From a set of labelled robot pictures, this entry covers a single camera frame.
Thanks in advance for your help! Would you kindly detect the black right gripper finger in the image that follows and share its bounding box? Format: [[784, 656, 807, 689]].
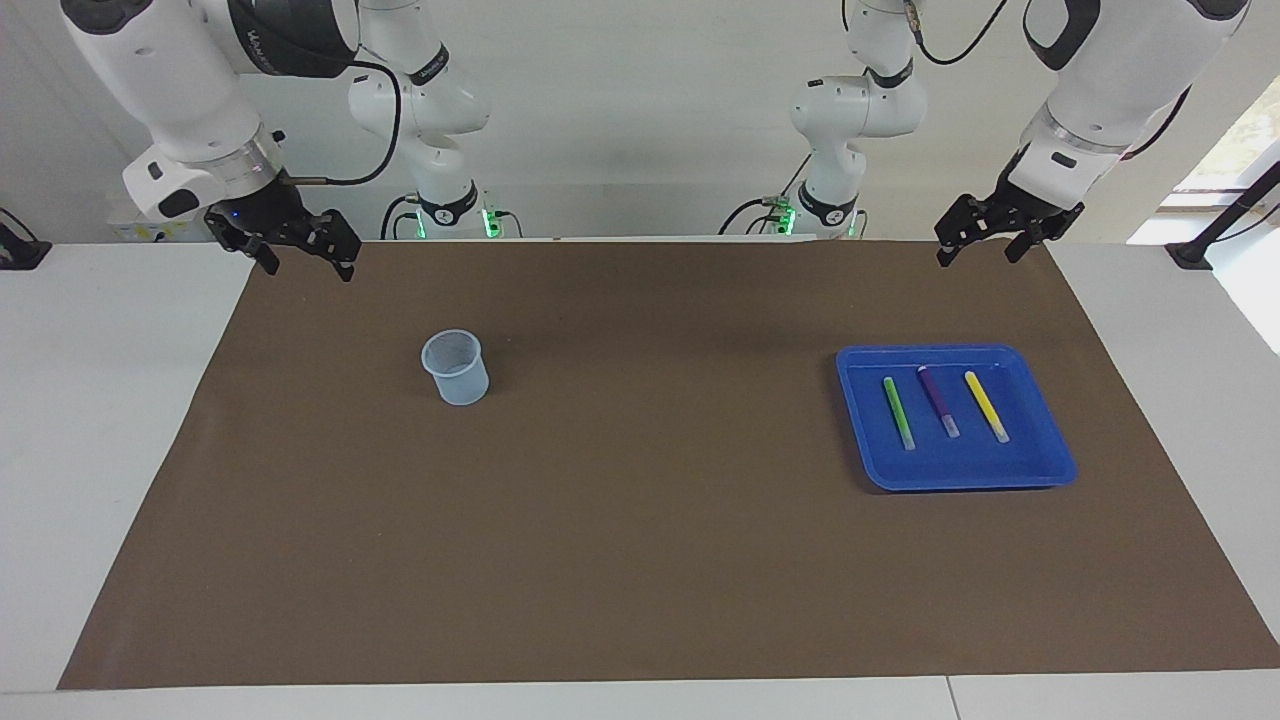
[[212, 228, 281, 276], [305, 210, 363, 283]]

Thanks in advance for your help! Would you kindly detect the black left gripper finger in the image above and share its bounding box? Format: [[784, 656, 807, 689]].
[[1005, 222, 1066, 264], [935, 195, 991, 267]]

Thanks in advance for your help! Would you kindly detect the yellow pen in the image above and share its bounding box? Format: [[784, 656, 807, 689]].
[[963, 371, 1011, 444]]

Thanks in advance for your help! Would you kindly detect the purple pen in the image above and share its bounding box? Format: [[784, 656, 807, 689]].
[[917, 366, 961, 439]]

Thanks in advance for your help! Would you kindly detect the green pen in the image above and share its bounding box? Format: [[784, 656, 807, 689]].
[[882, 376, 917, 451]]

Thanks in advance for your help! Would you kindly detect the black stand with pole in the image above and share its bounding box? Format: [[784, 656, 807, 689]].
[[1165, 160, 1280, 271]]

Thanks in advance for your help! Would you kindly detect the translucent plastic cup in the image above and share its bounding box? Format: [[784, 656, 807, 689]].
[[420, 329, 491, 407]]

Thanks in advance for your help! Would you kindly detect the blue plastic tray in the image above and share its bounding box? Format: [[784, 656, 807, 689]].
[[835, 344, 1079, 493]]

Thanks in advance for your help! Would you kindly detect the black table clamp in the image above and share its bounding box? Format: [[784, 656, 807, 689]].
[[0, 207, 53, 271]]

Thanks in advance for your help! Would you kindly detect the brown table mat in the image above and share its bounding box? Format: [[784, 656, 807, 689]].
[[57, 240, 1280, 691]]

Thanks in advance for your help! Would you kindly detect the black base cable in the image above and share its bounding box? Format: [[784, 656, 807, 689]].
[[718, 155, 813, 237], [380, 195, 421, 241]]

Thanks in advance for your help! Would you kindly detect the white wall box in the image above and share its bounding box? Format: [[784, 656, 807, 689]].
[[108, 212, 213, 243]]

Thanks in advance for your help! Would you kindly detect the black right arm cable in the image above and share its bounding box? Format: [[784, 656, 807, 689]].
[[228, 0, 403, 188]]

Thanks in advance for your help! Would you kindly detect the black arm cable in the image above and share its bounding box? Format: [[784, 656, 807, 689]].
[[228, 0, 403, 188], [905, 0, 1193, 161]]

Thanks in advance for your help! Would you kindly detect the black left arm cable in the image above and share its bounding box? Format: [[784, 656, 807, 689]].
[[905, 0, 1193, 161]]

